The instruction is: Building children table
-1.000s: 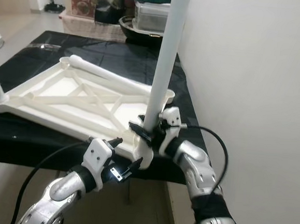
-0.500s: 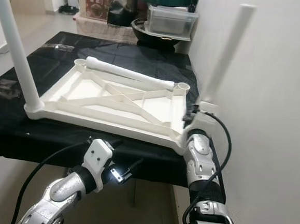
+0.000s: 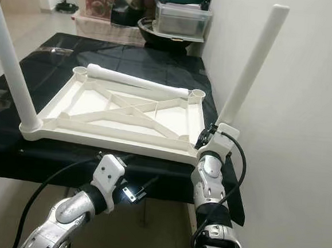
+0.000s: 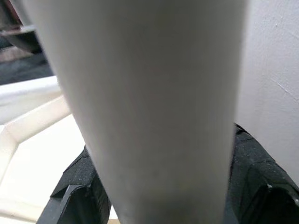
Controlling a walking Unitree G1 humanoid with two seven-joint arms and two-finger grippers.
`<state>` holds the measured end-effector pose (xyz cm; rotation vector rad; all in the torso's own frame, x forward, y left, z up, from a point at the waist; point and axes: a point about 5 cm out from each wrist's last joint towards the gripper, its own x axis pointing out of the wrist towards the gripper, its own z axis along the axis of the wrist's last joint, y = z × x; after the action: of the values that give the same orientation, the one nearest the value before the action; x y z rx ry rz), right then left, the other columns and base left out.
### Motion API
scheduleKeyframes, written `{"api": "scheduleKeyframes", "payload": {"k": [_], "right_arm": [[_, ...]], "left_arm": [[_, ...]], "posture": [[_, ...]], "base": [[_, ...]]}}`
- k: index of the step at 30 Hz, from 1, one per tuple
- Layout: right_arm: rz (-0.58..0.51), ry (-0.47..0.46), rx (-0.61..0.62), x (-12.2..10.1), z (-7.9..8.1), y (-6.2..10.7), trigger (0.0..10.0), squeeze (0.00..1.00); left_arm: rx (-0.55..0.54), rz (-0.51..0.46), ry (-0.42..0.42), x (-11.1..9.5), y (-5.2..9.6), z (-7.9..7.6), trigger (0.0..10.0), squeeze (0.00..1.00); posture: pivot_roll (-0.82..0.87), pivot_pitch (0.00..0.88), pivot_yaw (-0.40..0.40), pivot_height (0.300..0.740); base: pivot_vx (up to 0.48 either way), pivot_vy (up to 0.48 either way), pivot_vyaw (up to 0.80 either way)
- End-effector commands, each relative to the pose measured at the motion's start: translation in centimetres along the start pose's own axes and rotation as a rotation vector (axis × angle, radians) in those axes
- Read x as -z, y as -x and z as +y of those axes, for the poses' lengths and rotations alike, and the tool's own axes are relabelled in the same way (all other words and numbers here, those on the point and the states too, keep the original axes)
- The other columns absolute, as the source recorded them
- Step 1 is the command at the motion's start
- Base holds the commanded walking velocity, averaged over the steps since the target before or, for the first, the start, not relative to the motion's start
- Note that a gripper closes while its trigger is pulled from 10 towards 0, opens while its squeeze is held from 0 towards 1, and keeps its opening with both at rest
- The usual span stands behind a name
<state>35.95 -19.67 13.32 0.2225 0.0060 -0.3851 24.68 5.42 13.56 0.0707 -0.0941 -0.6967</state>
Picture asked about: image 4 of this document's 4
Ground white plastic table leg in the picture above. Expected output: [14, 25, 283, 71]
[22, 0, 249, 224]

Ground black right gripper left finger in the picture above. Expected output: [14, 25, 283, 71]
[41, 146, 112, 224]

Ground white plastic table top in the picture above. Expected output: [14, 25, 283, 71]
[0, 76, 94, 222]

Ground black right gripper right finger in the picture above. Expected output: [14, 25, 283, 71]
[224, 123, 299, 224]

